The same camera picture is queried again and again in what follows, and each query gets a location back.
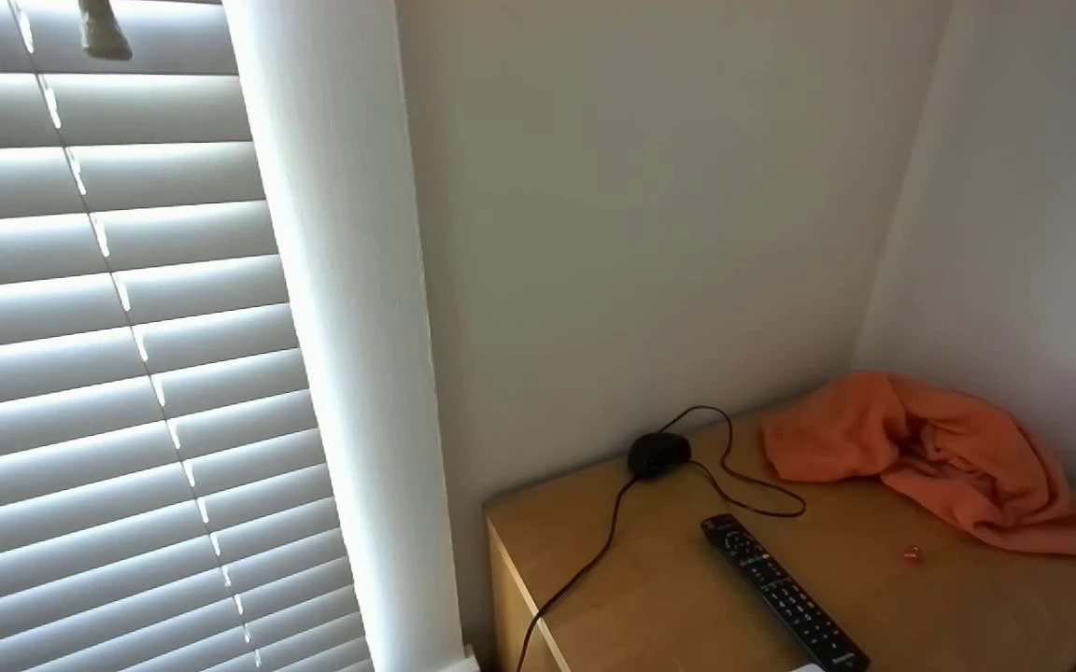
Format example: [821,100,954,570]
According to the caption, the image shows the black round device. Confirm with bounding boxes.
[628,435,690,481]

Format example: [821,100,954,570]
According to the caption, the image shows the light wooden dresser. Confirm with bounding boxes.
[484,405,1076,672]

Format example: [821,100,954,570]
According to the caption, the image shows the black remote control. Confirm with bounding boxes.
[703,517,869,672]

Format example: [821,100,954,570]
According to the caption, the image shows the white window blinds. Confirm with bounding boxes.
[0,0,371,672]

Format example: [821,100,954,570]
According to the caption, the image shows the orange towel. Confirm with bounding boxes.
[760,373,1076,562]

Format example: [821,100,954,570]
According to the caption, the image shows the thin black cable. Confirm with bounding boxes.
[508,399,812,672]

